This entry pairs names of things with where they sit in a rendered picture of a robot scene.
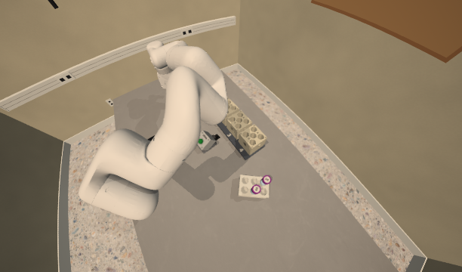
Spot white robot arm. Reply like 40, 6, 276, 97
79, 41, 228, 220

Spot beige tube rack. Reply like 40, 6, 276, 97
238, 175, 269, 199

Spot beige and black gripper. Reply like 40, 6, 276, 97
157, 71, 173, 89

